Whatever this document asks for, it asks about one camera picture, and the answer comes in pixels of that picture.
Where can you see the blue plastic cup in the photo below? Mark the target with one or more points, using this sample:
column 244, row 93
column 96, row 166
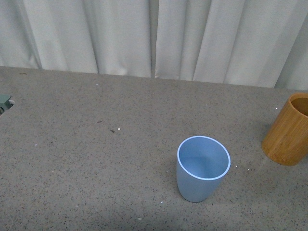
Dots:
column 202, row 163

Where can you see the bamboo chopstick holder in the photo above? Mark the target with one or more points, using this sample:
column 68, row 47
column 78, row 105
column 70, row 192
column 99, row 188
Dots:
column 286, row 142

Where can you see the white curtain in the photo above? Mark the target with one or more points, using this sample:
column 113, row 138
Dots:
column 245, row 42

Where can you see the green dish drying rack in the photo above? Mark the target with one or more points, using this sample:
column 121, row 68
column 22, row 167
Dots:
column 5, row 103

